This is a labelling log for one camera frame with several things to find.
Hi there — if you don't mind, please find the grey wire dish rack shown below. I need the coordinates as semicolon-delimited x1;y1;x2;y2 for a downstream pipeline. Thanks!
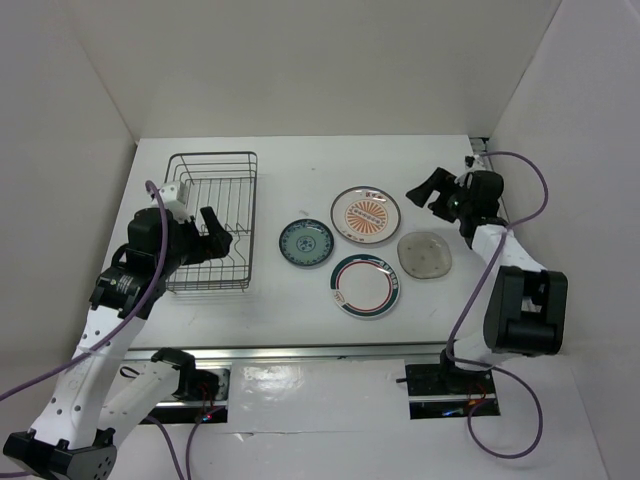
165;151;258;293

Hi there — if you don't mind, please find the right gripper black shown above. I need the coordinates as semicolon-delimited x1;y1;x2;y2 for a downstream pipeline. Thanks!
406;167;474;224

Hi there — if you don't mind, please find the aluminium front rail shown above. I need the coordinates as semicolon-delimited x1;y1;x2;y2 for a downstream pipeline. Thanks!
122;341;451;362

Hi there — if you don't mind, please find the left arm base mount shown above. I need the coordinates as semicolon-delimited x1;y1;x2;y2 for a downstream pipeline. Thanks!
150;367;231;425

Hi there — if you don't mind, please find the clear glass square plate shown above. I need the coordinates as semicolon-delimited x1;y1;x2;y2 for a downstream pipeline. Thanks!
397;232;453;280

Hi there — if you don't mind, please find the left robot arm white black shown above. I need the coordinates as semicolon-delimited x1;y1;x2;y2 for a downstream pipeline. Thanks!
3;207;232;479

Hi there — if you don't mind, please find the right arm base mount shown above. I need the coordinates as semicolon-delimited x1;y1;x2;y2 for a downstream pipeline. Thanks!
395;364;501;420

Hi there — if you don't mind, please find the green red rimmed plate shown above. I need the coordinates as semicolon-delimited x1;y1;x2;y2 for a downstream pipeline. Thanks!
329;253;400;320

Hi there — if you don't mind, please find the blue floral small plate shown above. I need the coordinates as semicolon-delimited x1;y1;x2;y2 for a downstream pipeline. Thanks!
278;219;335;268

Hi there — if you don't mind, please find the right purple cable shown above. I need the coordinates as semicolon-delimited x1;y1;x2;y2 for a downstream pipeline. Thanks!
446;151;550;459

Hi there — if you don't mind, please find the orange sunburst plate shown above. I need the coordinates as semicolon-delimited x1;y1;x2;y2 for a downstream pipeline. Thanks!
330;186;402;245

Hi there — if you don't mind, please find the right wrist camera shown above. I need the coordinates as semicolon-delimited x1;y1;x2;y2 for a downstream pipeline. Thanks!
464;154;486;171

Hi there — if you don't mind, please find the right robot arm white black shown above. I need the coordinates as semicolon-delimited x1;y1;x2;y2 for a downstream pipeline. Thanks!
406;168;568;392

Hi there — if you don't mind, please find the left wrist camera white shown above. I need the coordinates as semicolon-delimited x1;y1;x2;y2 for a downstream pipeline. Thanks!
149;181;191;224

